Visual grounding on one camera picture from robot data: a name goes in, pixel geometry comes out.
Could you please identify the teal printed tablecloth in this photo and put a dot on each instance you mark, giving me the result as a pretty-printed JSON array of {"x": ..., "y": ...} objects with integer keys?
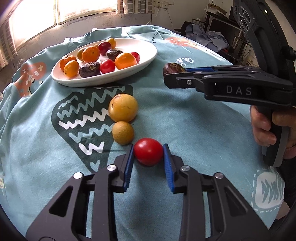
[{"x": 49, "y": 131}]

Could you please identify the window frame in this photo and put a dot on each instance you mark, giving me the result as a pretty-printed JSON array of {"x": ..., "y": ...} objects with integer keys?
[{"x": 31, "y": 18}]

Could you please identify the wrinkled dark passion fruit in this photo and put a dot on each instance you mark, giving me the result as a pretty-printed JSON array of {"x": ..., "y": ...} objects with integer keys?
[{"x": 171, "y": 68}]

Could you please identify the dark red plum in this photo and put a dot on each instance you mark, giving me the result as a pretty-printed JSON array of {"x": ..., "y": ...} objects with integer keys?
[{"x": 104, "y": 47}]

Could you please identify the yellow-green small citrus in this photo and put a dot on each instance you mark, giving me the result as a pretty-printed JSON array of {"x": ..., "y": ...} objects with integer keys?
[{"x": 79, "y": 53}]

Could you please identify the mandarin orange rough skin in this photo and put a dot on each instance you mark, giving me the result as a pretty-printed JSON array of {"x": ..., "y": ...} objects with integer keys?
[{"x": 65, "y": 60}]

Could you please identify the large yellow spotted fruit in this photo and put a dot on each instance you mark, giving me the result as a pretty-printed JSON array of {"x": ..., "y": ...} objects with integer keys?
[{"x": 123, "y": 107}]

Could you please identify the smooth orange fruit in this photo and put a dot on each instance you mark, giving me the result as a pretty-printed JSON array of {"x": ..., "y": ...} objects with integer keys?
[{"x": 125, "y": 60}]

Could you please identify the pile of blue clothes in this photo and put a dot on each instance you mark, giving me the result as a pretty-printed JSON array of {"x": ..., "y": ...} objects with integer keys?
[{"x": 214, "y": 41}]

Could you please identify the red cherry tomato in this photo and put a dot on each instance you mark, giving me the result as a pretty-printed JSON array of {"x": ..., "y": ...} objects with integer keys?
[{"x": 107, "y": 66}]

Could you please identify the right patterned curtain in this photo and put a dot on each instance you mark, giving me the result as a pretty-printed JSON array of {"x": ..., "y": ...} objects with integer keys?
[{"x": 135, "y": 6}]

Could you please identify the dark purple passion fruit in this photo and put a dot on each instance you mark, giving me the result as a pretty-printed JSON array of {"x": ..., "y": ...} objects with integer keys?
[{"x": 89, "y": 69}]

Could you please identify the small yellow round fruit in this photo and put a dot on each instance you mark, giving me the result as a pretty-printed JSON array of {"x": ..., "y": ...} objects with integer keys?
[{"x": 123, "y": 132}]

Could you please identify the right hand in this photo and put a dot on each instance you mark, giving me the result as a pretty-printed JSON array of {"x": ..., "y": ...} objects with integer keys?
[{"x": 261, "y": 126}]

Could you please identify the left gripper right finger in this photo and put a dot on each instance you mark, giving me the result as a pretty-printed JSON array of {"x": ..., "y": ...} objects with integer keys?
[{"x": 213, "y": 209}]

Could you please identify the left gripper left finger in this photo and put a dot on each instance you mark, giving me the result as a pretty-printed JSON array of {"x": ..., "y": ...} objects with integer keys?
[{"x": 65, "y": 215}]

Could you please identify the black shelf rack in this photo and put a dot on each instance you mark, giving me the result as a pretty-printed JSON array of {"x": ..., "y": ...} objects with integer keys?
[{"x": 238, "y": 46}]

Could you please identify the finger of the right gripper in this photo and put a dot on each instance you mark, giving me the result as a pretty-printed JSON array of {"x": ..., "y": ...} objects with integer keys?
[
  {"x": 185, "y": 80},
  {"x": 222, "y": 68}
]

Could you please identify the small orange kumquat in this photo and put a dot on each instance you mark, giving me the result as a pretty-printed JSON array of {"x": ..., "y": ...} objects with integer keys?
[{"x": 112, "y": 42}]

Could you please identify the red tomato behind orange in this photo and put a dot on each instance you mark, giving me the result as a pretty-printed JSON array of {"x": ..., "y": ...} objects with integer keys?
[{"x": 137, "y": 56}]

